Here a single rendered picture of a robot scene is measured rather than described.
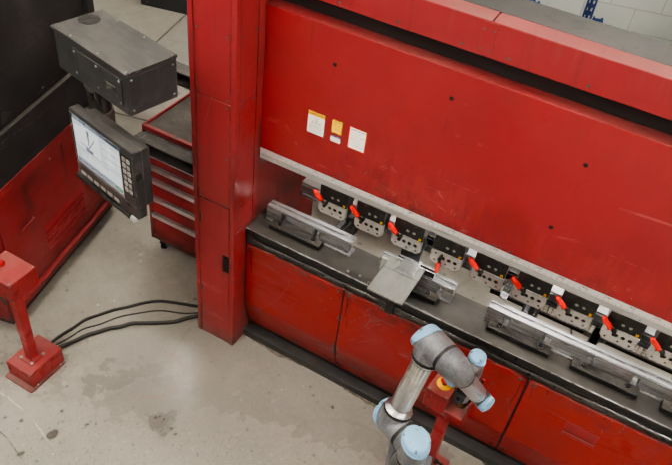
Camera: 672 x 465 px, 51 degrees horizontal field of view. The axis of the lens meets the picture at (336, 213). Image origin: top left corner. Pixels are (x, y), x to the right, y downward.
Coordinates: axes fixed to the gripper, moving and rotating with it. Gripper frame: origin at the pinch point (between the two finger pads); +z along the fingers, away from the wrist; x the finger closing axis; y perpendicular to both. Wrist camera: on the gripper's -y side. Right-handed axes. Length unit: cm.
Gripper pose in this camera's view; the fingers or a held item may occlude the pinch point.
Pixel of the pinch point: (460, 402)
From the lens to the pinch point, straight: 329.5
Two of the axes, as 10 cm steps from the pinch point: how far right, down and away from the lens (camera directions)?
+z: -0.5, 7.1, 7.0
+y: 5.8, -5.5, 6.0
